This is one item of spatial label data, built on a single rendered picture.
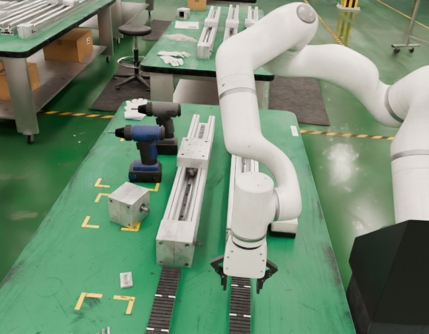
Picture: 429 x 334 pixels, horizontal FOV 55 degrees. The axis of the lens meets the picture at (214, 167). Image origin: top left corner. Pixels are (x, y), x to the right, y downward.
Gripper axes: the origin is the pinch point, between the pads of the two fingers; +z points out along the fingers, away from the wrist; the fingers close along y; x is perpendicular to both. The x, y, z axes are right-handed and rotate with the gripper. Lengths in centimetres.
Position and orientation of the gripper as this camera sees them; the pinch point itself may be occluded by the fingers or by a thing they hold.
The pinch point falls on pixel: (241, 284)
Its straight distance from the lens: 109.4
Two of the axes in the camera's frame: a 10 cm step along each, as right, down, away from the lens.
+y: 10.0, 0.9, -0.4
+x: 0.7, -5.0, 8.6
